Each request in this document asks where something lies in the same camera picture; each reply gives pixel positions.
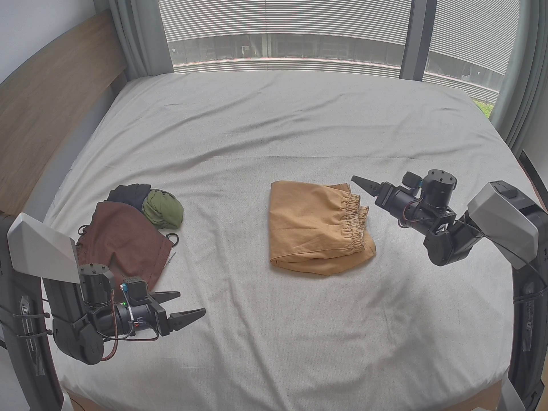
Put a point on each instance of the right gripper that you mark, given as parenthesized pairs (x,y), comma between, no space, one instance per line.
(396,199)

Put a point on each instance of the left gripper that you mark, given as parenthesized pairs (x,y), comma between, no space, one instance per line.
(150,317)

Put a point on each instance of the tan shorts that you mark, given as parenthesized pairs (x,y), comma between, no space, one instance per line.
(312,229)

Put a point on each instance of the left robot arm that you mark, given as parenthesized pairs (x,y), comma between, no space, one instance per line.
(43,251)

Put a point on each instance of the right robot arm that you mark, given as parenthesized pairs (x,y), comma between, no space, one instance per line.
(501,221)

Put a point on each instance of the bed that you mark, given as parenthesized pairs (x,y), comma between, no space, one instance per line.
(278,122)

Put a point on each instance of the brown garment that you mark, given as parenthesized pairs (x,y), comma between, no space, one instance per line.
(124,238)

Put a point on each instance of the green garment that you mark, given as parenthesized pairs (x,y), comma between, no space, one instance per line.
(165,210)

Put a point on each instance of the black garment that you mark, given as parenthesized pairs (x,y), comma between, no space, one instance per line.
(126,195)

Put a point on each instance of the window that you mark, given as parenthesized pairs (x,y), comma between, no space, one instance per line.
(299,15)

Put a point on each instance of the grey-green curtain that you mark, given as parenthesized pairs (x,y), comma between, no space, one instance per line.
(524,79)
(137,24)

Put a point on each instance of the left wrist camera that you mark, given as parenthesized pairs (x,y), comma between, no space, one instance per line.
(135,289)

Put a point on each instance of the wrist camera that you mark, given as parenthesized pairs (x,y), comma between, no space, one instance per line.
(413,180)
(135,289)

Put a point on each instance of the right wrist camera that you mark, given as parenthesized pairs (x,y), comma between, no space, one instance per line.
(413,180)

